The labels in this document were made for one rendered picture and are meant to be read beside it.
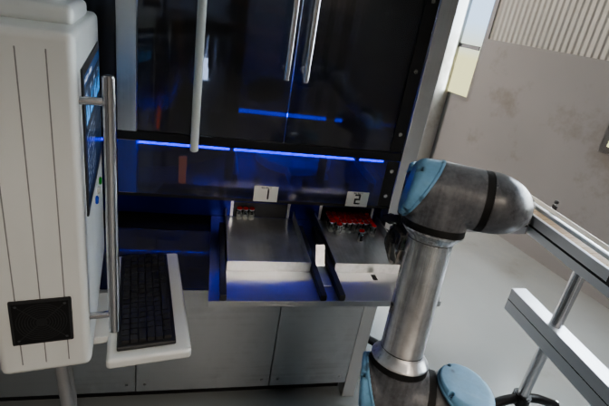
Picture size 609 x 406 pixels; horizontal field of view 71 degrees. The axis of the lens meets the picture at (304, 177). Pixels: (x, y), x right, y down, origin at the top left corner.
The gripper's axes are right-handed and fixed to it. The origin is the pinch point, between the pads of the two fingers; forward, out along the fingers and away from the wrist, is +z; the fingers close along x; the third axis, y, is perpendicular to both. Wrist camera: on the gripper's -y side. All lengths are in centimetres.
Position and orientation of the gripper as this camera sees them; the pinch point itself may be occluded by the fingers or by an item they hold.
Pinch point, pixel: (392, 261)
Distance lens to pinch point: 147.0
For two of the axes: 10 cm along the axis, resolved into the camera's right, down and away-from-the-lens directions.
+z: -1.5, 9.1, 3.8
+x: 9.7, 0.7, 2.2
